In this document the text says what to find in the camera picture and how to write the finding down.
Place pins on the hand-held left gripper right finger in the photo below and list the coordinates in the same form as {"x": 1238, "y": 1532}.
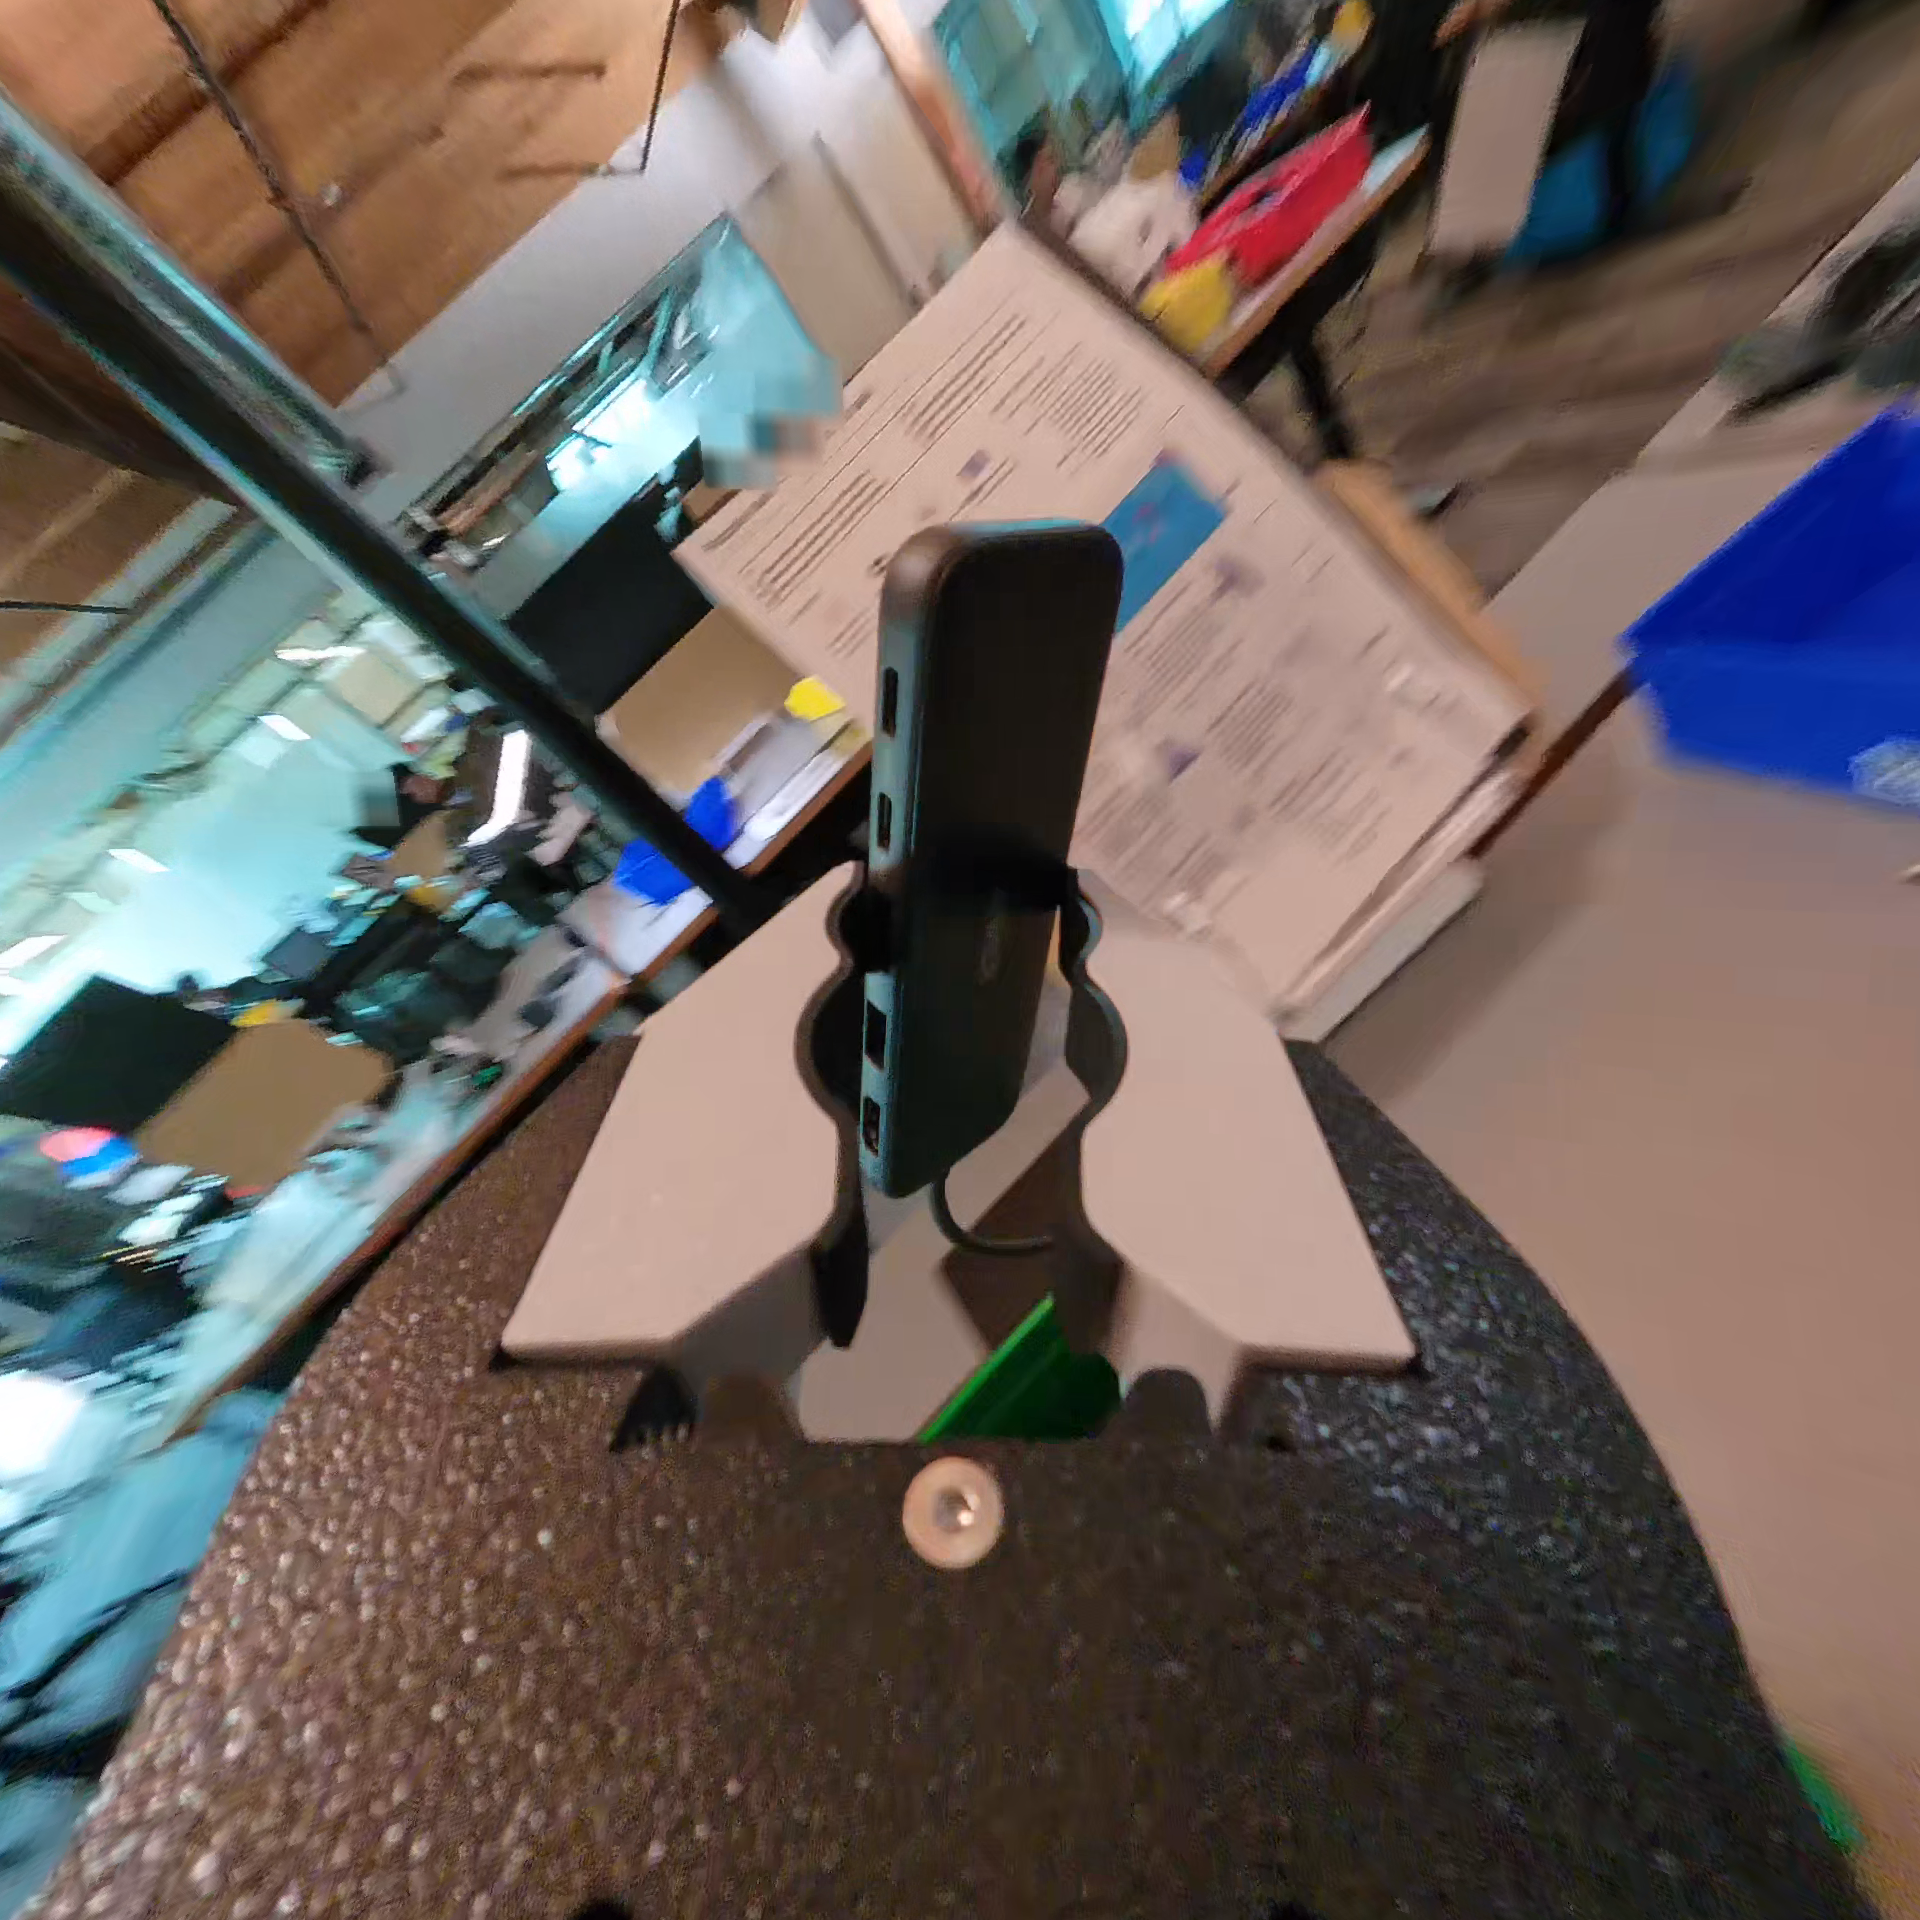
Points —
{"x": 1262, "y": 1202}

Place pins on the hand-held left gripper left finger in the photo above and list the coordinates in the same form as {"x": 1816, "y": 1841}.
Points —
{"x": 675, "y": 1183}

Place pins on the green plastic bin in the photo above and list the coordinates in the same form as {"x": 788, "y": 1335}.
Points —
{"x": 1035, "y": 1388}

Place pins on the black usb hub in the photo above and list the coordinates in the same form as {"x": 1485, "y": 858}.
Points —
{"x": 1003, "y": 722}

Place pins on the large blue plastic bin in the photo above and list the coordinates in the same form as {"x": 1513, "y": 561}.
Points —
{"x": 1785, "y": 662}

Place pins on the instruction sheet stand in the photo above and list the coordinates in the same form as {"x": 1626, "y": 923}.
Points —
{"x": 1320, "y": 722}

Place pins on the black metal pole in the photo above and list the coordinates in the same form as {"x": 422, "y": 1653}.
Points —
{"x": 376, "y": 559}

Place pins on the yellow plastic bin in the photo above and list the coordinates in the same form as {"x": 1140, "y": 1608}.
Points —
{"x": 1192, "y": 308}

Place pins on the red plastic bin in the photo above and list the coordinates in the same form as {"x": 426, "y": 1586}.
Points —
{"x": 1276, "y": 211}

